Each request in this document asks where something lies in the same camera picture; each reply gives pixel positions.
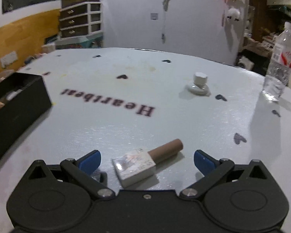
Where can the white plush wall toy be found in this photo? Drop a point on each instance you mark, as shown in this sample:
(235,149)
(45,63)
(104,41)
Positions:
(234,14)

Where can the white three-drawer cabinet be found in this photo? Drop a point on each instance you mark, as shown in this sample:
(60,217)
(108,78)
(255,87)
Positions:
(82,19)

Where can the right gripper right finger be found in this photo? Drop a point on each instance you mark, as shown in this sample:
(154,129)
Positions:
(214,171)

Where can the patterned teal storage chest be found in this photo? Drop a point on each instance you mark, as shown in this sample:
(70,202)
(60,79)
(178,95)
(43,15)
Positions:
(91,41)

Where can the white wall power sockets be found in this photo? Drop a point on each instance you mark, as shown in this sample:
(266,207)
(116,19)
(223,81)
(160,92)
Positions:
(8,59)

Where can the white knob suction hook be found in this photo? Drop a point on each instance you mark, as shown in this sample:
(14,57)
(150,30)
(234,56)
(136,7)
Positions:
(198,86)

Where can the black storage box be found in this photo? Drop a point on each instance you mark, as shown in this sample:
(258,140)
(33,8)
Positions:
(25,99)

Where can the clear plastic water bottle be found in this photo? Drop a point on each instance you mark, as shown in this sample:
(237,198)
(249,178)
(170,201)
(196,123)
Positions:
(279,68)

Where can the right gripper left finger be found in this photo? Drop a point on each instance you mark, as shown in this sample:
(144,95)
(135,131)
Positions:
(80,171)

